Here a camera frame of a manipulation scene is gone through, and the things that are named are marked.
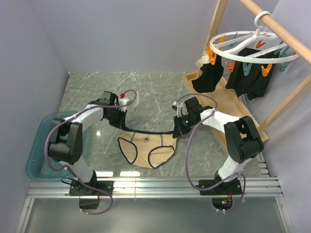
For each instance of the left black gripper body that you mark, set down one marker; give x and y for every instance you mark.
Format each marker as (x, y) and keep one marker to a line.
(113, 109)

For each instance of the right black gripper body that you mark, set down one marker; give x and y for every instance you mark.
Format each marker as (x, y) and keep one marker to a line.
(190, 121)

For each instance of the beige underwear navy trim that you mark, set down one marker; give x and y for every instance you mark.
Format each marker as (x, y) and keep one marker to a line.
(147, 149)

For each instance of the orange clothes peg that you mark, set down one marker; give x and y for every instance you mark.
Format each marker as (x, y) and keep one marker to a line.
(230, 67)
(212, 55)

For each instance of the white round clip hanger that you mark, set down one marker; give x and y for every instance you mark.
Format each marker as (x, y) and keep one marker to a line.
(253, 47)

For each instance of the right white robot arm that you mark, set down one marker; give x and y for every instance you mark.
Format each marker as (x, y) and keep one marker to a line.
(242, 138)

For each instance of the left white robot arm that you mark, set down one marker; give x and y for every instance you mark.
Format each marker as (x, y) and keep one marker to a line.
(64, 144)

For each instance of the black underwear white waistband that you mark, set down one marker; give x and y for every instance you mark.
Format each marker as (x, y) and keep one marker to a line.
(211, 74)

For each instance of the black striped boxer shorts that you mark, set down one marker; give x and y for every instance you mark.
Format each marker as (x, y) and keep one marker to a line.
(254, 85)

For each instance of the teal plastic basin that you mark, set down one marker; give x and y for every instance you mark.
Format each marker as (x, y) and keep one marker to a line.
(37, 168)

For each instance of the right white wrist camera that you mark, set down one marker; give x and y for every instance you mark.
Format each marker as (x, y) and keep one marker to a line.
(180, 108)

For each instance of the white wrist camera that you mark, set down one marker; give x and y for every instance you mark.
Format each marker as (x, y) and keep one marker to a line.
(180, 108)
(123, 100)

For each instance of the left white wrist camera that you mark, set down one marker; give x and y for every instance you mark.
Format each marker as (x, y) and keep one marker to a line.
(123, 100)

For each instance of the wooden drying rack frame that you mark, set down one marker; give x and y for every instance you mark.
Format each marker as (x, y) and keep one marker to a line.
(227, 101)

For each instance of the aluminium mounting rail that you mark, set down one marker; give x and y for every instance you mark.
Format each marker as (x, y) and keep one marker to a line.
(156, 205)

